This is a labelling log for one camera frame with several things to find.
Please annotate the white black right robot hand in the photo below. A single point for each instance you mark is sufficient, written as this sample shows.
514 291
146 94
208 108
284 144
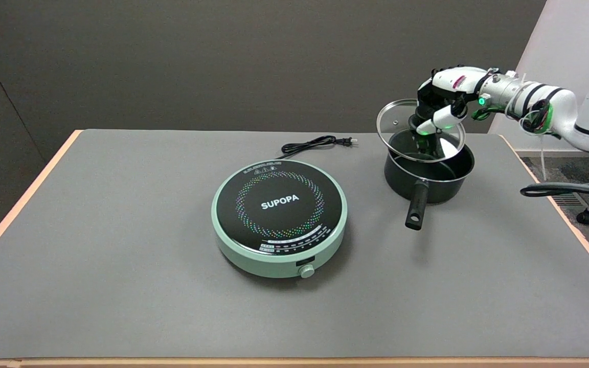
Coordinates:
453 82

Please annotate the floor vent grille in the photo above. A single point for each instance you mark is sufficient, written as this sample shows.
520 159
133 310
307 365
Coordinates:
570 199

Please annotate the green round induction cooker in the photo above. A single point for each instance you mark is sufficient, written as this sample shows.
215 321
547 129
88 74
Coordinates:
279 258

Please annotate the glass pot lid black knob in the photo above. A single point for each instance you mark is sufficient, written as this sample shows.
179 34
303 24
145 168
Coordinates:
394 120

